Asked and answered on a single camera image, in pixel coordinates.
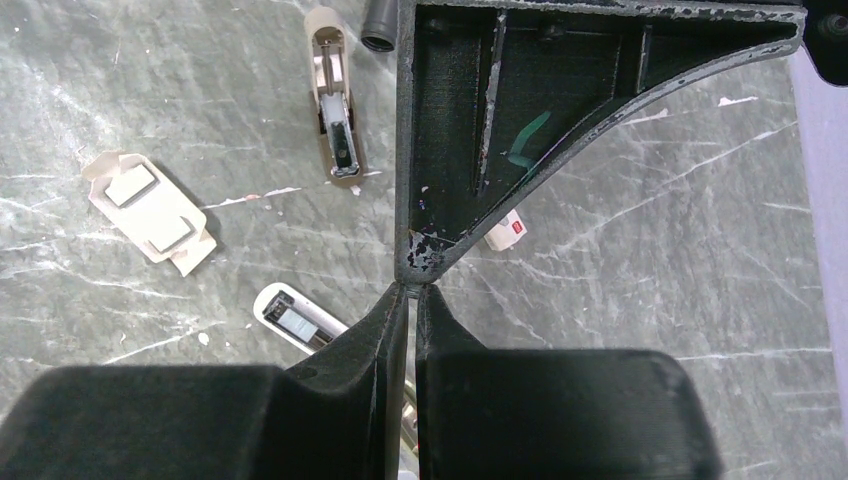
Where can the brown stapler base part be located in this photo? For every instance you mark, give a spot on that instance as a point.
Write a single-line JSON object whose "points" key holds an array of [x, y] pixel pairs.
{"points": [[343, 159]]}

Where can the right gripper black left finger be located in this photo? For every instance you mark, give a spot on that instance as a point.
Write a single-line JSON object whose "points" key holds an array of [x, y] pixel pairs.
{"points": [[333, 415]]}

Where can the white staple box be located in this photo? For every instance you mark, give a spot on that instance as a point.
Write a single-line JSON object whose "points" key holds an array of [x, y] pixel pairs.
{"points": [[506, 233]]}

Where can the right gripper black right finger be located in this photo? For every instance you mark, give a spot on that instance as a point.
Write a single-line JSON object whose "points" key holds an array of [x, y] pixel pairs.
{"points": [[487, 413]]}

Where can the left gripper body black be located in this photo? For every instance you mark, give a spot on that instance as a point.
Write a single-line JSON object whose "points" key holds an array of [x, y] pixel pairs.
{"points": [[825, 39]]}

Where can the white staple box tray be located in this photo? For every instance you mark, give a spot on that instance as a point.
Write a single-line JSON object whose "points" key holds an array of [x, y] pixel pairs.
{"points": [[149, 209]]}

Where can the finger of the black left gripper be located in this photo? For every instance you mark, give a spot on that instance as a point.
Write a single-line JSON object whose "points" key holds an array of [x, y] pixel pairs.
{"points": [[493, 97]]}

